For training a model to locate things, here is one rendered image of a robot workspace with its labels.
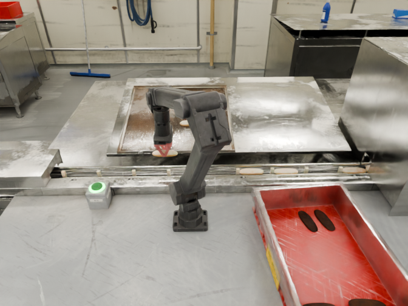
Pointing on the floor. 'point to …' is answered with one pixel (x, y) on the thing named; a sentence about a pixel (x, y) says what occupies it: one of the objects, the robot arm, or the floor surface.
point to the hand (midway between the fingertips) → (164, 152)
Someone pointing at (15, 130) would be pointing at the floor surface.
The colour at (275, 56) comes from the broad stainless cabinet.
